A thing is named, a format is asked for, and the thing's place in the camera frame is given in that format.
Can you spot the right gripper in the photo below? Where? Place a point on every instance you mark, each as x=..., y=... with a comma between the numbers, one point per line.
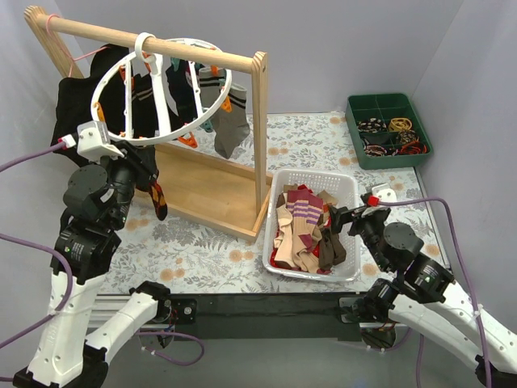
x=351, y=217

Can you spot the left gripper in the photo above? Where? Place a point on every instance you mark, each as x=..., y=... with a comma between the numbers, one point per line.
x=142, y=164

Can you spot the orange clothes clip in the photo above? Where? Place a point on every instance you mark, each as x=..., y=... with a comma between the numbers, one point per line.
x=188, y=140

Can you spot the white round clip hanger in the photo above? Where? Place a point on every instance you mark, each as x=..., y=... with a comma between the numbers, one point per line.
x=151, y=50

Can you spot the maroon beige purple striped sock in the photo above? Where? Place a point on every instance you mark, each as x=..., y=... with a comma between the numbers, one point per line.
x=306, y=209

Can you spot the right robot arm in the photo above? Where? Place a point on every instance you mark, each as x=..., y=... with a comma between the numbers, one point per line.
x=425, y=296

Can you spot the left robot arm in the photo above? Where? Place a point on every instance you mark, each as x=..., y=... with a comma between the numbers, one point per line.
x=97, y=201

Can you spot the teal clothes clip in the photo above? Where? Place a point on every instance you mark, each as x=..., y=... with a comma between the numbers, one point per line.
x=207, y=126

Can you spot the black garment on hanger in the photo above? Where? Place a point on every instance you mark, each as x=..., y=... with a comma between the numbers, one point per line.
x=75, y=94

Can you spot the white plastic laundry basket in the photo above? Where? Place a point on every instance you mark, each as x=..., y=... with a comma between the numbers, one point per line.
x=344, y=189

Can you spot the red yellow argyle sock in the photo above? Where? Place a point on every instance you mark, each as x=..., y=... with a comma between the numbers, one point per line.
x=159, y=200

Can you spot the black sock brown stripes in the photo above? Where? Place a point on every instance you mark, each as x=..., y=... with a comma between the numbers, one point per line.
x=144, y=114

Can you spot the brown sock in basket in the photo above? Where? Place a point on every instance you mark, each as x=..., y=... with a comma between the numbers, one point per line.
x=331, y=251

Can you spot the beige sock in basket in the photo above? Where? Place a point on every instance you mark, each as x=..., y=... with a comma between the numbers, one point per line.
x=305, y=261

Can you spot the green compartment tray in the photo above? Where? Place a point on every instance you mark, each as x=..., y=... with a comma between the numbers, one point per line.
x=386, y=131

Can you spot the wooden clothes rack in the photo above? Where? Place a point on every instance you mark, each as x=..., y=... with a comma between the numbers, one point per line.
x=211, y=191

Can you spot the red sock in basket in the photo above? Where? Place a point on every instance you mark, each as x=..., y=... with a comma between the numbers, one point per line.
x=282, y=258

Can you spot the navy sock green toe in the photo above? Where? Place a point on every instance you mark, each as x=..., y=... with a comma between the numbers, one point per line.
x=181, y=92

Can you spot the grey striped sock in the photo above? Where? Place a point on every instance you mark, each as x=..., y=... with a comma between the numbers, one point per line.
x=233, y=127
x=210, y=83

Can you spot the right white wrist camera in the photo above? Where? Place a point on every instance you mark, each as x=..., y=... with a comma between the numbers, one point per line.
x=382, y=193

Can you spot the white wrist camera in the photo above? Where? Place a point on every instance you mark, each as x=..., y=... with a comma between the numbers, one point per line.
x=382, y=193
x=91, y=142

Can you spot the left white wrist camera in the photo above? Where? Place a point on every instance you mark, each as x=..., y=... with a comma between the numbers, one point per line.
x=91, y=142

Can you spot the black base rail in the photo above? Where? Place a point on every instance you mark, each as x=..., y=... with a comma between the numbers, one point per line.
x=264, y=316

